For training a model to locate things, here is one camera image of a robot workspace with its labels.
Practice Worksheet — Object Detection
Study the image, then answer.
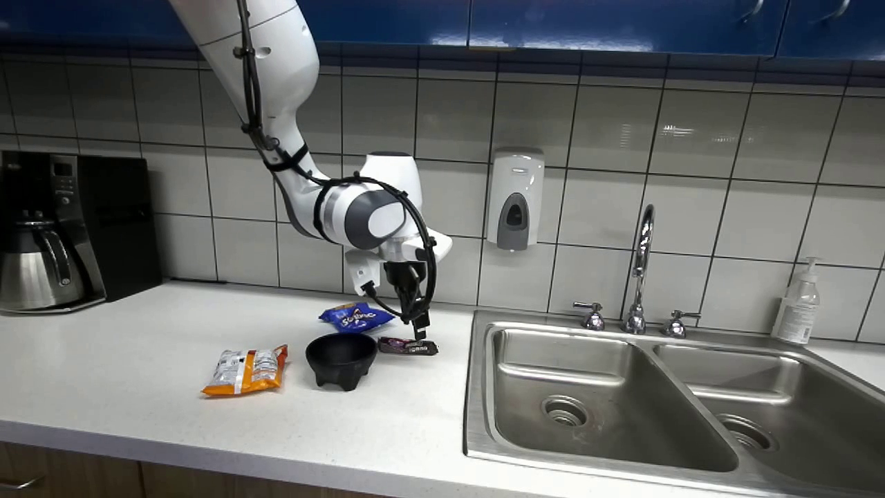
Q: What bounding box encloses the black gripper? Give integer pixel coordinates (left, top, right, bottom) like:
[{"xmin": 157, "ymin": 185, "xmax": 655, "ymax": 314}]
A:
[{"xmin": 384, "ymin": 261, "xmax": 438, "ymax": 344}]

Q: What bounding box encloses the black candy packet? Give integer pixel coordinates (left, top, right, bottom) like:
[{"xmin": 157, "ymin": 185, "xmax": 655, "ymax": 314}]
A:
[{"xmin": 376, "ymin": 336, "xmax": 439, "ymax": 359}]

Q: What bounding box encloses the blue Doritos chip packet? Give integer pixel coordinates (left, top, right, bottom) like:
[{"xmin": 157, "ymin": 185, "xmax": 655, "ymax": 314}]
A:
[{"xmin": 318, "ymin": 301, "xmax": 399, "ymax": 338}]

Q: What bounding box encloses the black bowl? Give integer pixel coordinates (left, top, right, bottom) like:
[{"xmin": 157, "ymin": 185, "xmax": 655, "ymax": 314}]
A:
[{"xmin": 304, "ymin": 332, "xmax": 380, "ymax": 394}]

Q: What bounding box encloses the orange chip packet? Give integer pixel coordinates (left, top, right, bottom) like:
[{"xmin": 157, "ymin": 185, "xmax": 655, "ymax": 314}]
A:
[{"xmin": 200, "ymin": 344, "xmax": 293, "ymax": 401}]

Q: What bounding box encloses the stainless steel sink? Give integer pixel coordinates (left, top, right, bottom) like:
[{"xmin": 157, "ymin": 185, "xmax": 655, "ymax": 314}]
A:
[{"xmin": 463, "ymin": 311, "xmax": 885, "ymax": 498}]

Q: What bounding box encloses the steel sink faucet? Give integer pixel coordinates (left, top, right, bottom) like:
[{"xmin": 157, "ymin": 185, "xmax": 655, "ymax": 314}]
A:
[{"xmin": 618, "ymin": 201, "xmax": 658, "ymax": 338}]

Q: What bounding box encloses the wooden drawer front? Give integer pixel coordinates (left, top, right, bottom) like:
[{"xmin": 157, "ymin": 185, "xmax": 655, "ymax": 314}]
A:
[
  {"xmin": 0, "ymin": 439, "xmax": 146, "ymax": 498},
  {"xmin": 141, "ymin": 460, "xmax": 372, "ymax": 498}
]

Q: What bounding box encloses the blue upper cabinet door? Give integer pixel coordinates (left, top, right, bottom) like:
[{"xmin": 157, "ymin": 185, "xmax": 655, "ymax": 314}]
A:
[
  {"xmin": 778, "ymin": 0, "xmax": 885, "ymax": 66},
  {"xmin": 298, "ymin": 0, "xmax": 474, "ymax": 53},
  {"xmin": 0, "ymin": 0, "xmax": 192, "ymax": 49},
  {"xmin": 468, "ymin": 0, "xmax": 788, "ymax": 60}
]

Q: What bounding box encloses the black steel coffee maker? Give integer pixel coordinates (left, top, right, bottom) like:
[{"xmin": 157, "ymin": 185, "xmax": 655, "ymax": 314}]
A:
[{"xmin": 0, "ymin": 150, "xmax": 166, "ymax": 318}]

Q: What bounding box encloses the clear soap pump bottle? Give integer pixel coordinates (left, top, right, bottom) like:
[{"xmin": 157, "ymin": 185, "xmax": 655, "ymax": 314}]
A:
[{"xmin": 770, "ymin": 261, "xmax": 825, "ymax": 349}]

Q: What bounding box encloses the stainless steel coffee carafe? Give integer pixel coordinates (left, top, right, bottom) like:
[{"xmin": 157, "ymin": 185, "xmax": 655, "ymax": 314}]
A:
[{"xmin": 0, "ymin": 215, "xmax": 92, "ymax": 314}]

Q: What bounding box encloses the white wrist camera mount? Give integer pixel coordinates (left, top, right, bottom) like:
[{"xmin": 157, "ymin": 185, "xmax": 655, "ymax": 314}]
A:
[{"xmin": 347, "ymin": 247, "xmax": 390, "ymax": 300}]

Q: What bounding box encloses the white wall soap dispenser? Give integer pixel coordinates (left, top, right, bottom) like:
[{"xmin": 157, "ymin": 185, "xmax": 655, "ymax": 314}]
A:
[{"xmin": 484, "ymin": 150, "xmax": 549, "ymax": 251}]

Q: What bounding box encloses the chrome faucet handle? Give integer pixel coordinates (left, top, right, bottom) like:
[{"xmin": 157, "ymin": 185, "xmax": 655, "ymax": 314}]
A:
[
  {"xmin": 665, "ymin": 307, "xmax": 704, "ymax": 340},
  {"xmin": 571, "ymin": 301, "xmax": 608, "ymax": 332}
]

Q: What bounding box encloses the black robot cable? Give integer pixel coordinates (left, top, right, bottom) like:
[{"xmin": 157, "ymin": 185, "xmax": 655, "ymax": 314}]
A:
[{"xmin": 232, "ymin": 0, "xmax": 439, "ymax": 322}]

